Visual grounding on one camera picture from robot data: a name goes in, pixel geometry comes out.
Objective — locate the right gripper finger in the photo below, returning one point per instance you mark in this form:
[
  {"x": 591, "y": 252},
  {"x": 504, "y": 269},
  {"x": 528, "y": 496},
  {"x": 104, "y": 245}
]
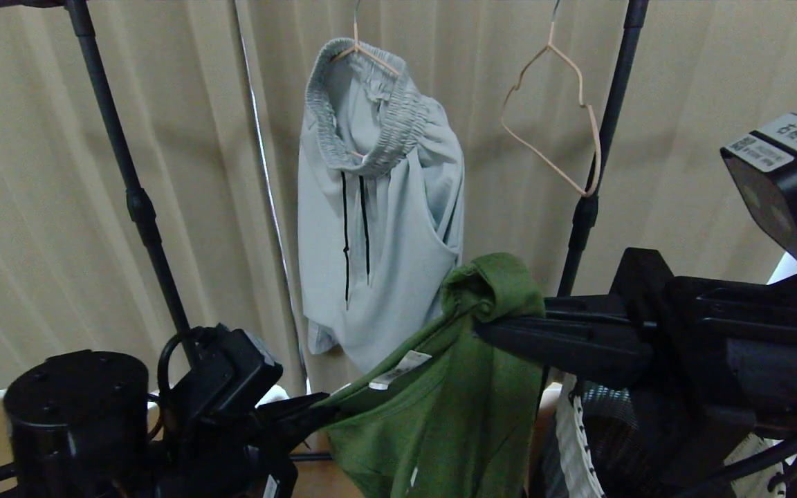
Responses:
[
  {"x": 592, "y": 309},
  {"x": 578, "y": 353}
]

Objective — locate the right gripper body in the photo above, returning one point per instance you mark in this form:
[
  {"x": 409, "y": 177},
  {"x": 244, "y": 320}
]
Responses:
[{"x": 751, "y": 360}]

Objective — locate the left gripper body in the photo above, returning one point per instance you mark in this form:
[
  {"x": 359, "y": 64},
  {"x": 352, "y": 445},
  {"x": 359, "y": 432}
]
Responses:
[{"x": 232, "y": 463}]

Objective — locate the green garment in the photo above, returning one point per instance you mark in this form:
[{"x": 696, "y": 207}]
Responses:
[{"x": 454, "y": 415}]

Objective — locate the pink clothes hanger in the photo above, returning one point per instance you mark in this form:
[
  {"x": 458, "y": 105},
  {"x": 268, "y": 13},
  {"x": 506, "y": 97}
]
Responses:
[
  {"x": 592, "y": 131},
  {"x": 371, "y": 55}
]

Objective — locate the pale grey shorts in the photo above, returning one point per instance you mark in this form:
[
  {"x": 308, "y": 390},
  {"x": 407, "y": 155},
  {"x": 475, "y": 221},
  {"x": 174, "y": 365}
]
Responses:
[{"x": 385, "y": 277}]

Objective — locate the white laundry basket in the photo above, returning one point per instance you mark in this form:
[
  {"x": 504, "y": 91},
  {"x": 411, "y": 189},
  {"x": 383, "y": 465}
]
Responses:
[{"x": 571, "y": 443}]

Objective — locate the beige curtain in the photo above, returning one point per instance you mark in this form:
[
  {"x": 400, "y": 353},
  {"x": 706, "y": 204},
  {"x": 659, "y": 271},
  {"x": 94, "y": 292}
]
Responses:
[{"x": 682, "y": 69}]

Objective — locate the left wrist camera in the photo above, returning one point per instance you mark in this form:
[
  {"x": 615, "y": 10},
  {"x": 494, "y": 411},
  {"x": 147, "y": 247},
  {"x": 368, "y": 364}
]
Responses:
[{"x": 225, "y": 380}]

